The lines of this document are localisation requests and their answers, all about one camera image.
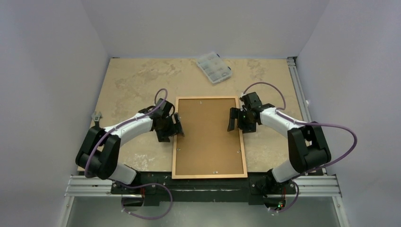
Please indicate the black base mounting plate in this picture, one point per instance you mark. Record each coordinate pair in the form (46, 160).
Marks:
(257, 188)

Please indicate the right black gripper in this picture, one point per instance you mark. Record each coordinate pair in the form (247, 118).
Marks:
(239, 118)

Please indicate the aluminium rail frame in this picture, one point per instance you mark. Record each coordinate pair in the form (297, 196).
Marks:
(129, 85)

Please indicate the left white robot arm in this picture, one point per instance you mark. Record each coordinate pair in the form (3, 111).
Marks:
(99, 152)

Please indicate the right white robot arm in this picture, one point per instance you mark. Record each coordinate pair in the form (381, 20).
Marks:
(307, 145)

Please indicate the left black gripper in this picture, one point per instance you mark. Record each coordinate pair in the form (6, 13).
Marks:
(164, 136)

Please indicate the clear plastic organizer box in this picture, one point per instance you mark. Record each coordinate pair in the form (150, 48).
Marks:
(213, 66)

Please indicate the wooden picture frame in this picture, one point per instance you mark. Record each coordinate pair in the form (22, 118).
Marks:
(208, 177)

